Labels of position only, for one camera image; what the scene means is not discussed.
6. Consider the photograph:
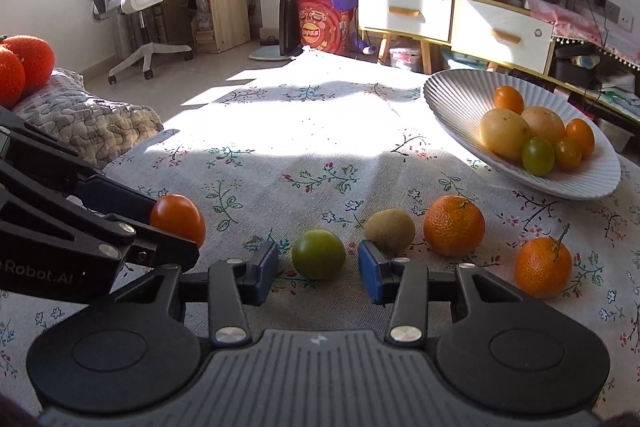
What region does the stemless mandarin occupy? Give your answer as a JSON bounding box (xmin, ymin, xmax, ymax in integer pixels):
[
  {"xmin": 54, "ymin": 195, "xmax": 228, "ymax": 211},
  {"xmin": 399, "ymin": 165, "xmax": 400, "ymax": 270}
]
[{"xmin": 423, "ymin": 195, "xmax": 486, "ymax": 258}]

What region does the low wooden shelf unit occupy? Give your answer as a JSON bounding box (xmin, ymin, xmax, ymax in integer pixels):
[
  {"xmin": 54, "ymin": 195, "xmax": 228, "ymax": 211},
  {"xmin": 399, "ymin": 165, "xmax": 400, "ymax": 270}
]
[{"xmin": 550, "ymin": 39, "xmax": 640, "ymax": 152}]

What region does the orange tomato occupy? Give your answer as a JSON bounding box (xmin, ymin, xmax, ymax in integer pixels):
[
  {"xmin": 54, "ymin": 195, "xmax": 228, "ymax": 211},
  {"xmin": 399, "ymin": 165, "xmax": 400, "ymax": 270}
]
[
  {"xmin": 565, "ymin": 118, "xmax": 596, "ymax": 158},
  {"xmin": 493, "ymin": 85, "xmax": 525, "ymax": 115}
]

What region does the black ribbed appliance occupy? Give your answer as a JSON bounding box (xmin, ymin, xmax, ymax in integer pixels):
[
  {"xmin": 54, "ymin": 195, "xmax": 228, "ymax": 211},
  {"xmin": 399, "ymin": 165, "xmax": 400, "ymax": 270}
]
[{"xmin": 278, "ymin": 0, "xmax": 302, "ymax": 58}]

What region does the orange knitted plush fruit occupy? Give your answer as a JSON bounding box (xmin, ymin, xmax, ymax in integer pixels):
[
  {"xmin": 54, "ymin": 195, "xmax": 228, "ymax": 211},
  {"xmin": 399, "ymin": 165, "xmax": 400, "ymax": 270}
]
[
  {"xmin": 0, "ymin": 46, "xmax": 27, "ymax": 108},
  {"xmin": 2, "ymin": 35, "xmax": 56, "ymax": 94}
]

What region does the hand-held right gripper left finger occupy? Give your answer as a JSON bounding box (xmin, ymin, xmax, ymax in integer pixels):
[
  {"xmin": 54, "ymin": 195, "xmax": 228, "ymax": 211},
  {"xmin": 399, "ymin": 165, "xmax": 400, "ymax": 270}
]
[{"xmin": 95, "ymin": 241, "xmax": 279, "ymax": 348}]

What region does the round grey floor pad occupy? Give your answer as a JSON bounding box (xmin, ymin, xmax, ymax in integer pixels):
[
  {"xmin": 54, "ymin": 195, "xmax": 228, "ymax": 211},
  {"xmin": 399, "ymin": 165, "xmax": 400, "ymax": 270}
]
[{"xmin": 249, "ymin": 44, "xmax": 296, "ymax": 64}]

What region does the yellow round fruit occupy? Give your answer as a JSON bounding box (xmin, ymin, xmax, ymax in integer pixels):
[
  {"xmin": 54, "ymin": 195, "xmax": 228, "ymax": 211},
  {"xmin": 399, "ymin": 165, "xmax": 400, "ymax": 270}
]
[{"xmin": 479, "ymin": 108, "xmax": 532, "ymax": 160}]

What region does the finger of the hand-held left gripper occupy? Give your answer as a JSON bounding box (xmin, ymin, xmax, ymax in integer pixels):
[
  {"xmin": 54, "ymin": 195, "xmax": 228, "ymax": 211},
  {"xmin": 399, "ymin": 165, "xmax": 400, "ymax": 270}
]
[
  {"xmin": 0, "ymin": 194, "xmax": 199, "ymax": 272},
  {"xmin": 0, "ymin": 107, "xmax": 157, "ymax": 224}
]

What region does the small green tomato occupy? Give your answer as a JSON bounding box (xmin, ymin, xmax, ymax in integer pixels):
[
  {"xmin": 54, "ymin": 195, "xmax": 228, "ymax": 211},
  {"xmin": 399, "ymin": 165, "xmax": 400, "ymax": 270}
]
[{"xmin": 291, "ymin": 229, "xmax": 346, "ymax": 281}]

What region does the white ribbed plate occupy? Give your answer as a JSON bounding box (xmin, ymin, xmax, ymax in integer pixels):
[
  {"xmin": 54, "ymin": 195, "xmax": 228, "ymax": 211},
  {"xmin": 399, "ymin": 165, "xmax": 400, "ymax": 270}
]
[{"xmin": 423, "ymin": 69, "xmax": 622, "ymax": 201}]

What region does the clear storage box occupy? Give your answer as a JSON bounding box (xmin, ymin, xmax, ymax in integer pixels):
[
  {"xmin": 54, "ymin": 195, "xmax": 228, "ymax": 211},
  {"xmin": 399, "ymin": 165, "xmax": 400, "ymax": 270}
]
[{"xmin": 389, "ymin": 47, "xmax": 423, "ymax": 72}]

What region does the grey quilted cushion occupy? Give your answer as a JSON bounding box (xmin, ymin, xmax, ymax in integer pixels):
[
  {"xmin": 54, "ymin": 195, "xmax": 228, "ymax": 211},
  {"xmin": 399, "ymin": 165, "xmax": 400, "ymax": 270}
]
[{"xmin": 11, "ymin": 68, "xmax": 164, "ymax": 170}]

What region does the mandarin with stem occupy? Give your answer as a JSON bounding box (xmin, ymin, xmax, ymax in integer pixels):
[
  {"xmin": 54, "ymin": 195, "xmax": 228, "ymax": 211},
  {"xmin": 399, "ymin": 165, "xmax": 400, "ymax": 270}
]
[{"xmin": 514, "ymin": 223, "xmax": 573, "ymax": 299}]

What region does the pale orange fruit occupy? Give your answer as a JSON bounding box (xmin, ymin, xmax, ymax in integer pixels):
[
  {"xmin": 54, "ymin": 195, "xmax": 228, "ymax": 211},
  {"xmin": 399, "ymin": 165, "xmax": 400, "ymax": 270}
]
[{"xmin": 520, "ymin": 106, "xmax": 567, "ymax": 146}]

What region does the red printed box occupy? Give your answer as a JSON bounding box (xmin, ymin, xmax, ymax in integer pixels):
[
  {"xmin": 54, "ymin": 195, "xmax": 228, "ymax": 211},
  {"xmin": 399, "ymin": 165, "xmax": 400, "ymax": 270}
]
[{"xmin": 297, "ymin": 0, "xmax": 357, "ymax": 56}]

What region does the small yellow tomato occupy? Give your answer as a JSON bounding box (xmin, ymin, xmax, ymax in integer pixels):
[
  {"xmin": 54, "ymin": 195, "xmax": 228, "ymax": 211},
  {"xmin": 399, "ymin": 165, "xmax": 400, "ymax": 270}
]
[{"xmin": 554, "ymin": 137, "xmax": 583, "ymax": 172}]

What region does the floral tablecloth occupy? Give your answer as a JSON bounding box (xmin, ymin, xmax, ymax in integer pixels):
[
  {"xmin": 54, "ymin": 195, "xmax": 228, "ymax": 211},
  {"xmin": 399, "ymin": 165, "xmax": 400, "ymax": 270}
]
[{"xmin": 0, "ymin": 52, "xmax": 640, "ymax": 415}]

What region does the black storage box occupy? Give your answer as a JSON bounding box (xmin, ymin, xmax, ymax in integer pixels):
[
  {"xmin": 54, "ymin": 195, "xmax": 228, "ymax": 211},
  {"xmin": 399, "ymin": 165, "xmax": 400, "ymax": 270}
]
[{"xmin": 554, "ymin": 44, "xmax": 601, "ymax": 90}]

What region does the green-orange tomato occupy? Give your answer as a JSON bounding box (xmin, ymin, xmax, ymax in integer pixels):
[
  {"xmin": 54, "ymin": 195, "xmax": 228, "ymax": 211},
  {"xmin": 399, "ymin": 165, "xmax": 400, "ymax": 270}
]
[{"xmin": 522, "ymin": 136, "xmax": 556, "ymax": 176}]

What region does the pink tasselled cloth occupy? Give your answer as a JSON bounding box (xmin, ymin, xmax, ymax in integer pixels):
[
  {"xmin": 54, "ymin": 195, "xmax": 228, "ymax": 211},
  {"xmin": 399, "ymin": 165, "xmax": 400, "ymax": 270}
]
[{"xmin": 522, "ymin": 0, "xmax": 640, "ymax": 70}]

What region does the small brown kiwi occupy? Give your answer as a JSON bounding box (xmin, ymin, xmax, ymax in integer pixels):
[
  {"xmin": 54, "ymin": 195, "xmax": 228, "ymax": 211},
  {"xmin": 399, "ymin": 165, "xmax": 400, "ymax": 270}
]
[{"xmin": 363, "ymin": 208, "xmax": 416, "ymax": 255}]

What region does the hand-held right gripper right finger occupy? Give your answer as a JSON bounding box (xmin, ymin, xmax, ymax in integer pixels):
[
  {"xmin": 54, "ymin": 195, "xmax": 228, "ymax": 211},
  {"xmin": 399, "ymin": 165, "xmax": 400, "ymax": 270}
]
[{"xmin": 358, "ymin": 239, "xmax": 551, "ymax": 348}]

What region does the small red-orange tomato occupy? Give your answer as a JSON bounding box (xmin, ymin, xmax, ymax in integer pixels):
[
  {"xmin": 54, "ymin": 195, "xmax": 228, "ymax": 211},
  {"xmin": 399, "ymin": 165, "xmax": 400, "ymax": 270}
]
[{"xmin": 150, "ymin": 194, "xmax": 206, "ymax": 249}]

